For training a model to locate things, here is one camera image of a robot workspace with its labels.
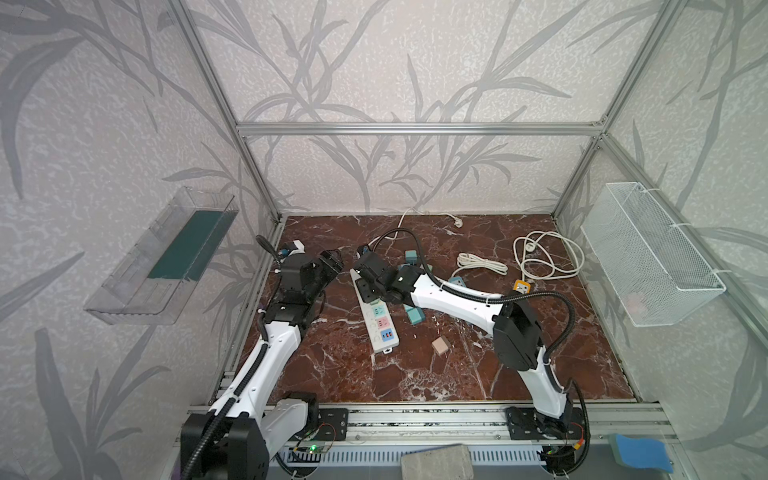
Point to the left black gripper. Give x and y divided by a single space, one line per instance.
325 263

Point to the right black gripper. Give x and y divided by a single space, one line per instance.
362 289

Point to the white multicolour power strip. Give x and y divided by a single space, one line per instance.
380 326

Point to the blue power strip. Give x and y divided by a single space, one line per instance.
457 280

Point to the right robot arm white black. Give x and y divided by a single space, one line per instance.
510 320

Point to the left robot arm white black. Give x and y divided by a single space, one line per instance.
238 437

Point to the orange power strip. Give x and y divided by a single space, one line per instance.
521 286

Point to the grey sponge block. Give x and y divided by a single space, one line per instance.
444 463

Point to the blue sponge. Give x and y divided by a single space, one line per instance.
640 453

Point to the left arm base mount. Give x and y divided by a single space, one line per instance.
330 425

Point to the clear plastic wall tray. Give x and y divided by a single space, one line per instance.
157 277

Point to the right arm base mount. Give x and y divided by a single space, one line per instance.
526 423

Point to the white wire mesh basket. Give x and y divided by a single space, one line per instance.
657 273

